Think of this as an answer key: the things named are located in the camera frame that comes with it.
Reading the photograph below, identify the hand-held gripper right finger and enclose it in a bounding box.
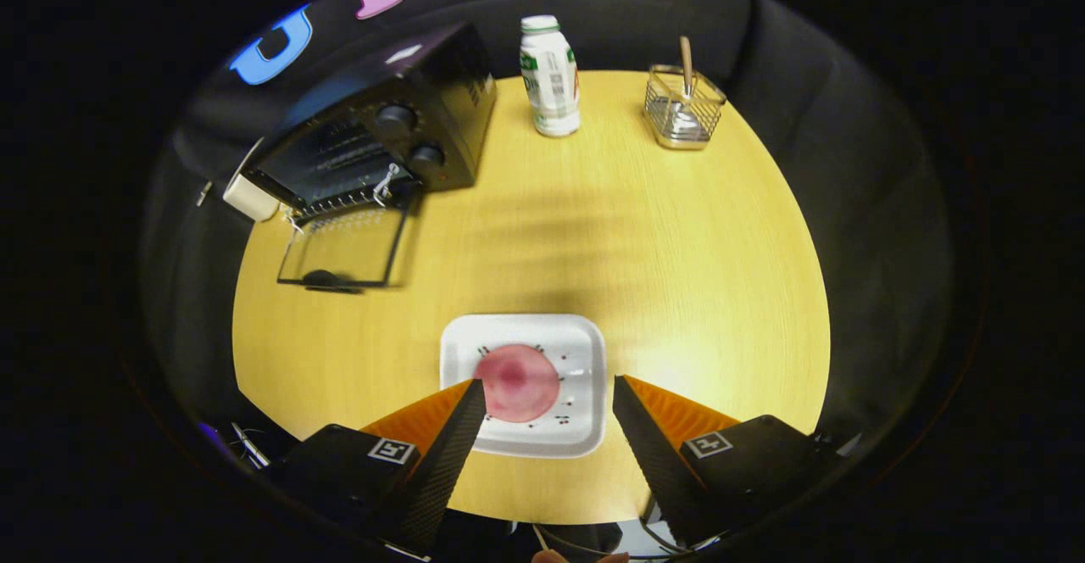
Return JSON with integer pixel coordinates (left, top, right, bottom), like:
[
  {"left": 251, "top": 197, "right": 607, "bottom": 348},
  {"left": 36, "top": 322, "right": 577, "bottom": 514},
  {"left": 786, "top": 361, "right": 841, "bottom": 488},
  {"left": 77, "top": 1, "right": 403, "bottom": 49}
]
[{"left": 612, "top": 374, "right": 843, "bottom": 549}]

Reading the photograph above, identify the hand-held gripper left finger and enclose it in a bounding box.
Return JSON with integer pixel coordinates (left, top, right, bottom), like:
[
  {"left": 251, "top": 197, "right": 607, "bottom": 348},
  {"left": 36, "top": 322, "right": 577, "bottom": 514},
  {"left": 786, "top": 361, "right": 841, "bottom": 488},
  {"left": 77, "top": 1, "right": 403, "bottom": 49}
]
[{"left": 280, "top": 378, "right": 488, "bottom": 555}]

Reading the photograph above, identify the pink meat slice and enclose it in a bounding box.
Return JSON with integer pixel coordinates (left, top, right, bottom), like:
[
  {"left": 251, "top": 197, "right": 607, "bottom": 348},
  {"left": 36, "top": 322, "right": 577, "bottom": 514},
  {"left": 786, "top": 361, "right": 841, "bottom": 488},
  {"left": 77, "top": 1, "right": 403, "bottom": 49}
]
[{"left": 473, "top": 343, "right": 561, "bottom": 424}]

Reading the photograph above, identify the white square plate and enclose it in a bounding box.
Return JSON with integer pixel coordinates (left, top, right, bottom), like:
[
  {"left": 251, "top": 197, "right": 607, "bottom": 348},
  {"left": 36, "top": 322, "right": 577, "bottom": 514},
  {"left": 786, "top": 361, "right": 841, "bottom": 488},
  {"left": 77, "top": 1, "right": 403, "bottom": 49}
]
[{"left": 439, "top": 314, "right": 609, "bottom": 460}]

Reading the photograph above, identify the black toaster oven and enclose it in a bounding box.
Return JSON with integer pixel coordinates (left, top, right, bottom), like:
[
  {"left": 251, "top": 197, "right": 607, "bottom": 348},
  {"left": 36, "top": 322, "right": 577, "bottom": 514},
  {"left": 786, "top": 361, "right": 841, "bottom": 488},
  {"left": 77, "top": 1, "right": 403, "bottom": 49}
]
[{"left": 240, "top": 22, "right": 499, "bottom": 294}]

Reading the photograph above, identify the white box appliance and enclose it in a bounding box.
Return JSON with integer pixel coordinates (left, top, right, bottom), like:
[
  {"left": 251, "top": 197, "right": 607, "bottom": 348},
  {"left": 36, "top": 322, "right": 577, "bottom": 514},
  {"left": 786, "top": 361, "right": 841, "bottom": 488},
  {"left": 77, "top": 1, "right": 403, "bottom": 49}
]
[{"left": 222, "top": 169, "right": 282, "bottom": 223}]

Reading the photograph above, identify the white bottle green label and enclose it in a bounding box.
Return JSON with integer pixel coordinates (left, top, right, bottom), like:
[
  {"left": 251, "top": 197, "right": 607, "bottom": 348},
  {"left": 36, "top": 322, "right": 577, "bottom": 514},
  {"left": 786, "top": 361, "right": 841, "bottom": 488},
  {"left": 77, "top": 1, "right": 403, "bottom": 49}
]
[{"left": 519, "top": 14, "right": 582, "bottom": 138}]

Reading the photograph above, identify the grey cable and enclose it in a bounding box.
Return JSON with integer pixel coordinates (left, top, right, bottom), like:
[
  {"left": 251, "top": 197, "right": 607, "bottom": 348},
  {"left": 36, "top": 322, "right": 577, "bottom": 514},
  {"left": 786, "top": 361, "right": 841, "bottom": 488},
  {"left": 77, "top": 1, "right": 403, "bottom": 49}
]
[{"left": 229, "top": 421, "right": 274, "bottom": 469}]

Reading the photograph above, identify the wire mesh basket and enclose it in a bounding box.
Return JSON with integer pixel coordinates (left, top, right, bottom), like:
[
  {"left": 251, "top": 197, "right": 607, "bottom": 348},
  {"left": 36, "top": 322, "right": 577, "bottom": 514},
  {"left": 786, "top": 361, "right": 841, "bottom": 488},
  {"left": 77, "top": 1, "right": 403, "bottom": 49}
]
[{"left": 643, "top": 64, "right": 727, "bottom": 151}]

